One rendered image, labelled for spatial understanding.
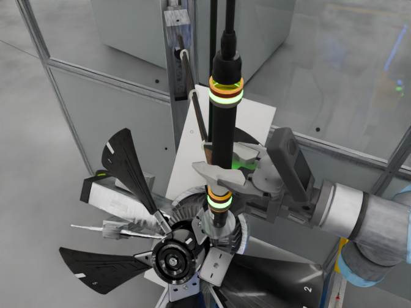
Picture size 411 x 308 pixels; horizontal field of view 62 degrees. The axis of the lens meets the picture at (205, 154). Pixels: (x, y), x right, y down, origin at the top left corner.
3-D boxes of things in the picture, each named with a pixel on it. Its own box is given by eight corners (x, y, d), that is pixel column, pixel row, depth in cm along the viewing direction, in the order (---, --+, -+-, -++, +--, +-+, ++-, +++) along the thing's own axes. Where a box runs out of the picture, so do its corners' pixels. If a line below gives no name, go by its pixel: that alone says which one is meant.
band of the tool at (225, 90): (206, 90, 47) (206, 73, 45) (236, 87, 47) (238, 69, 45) (212, 111, 44) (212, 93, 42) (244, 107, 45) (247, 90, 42)
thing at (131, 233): (172, 241, 101) (73, 227, 112) (172, 234, 100) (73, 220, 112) (169, 244, 99) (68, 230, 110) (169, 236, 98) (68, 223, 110)
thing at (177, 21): (165, 32, 110) (162, 6, 104) (186, 30, 111) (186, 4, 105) (169, 50, 104) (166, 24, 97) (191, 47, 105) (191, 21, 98)
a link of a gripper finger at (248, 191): (214, 193, 53) (272, 205, 51) (214, 187, 51) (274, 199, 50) (221, 169, 56) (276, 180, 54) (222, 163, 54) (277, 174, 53)
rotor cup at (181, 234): (166, 217, 97) (143, 231, 85) (214, 220, 93) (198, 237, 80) (167, 266, 99) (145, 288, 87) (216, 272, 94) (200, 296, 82)
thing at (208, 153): (177, 38, 101) (177, 34, 100) (181, 38, 102) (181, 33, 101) (211, 186, 67) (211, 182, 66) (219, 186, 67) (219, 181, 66)
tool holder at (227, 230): (197, 204, 74) (196, 177, 67) (229, 199, 75) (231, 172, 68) (203, 242, 69) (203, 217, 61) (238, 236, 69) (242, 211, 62)
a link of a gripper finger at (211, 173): (188, 195, 58) (242, 206, 56) (186, 173, 53) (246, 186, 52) (193, 180, 60) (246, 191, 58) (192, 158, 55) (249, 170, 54)
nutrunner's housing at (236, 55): (207, 223, 74) (208, 24, 39) (224, 220, 75) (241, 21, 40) (210, 239, 72) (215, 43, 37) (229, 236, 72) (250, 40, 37)
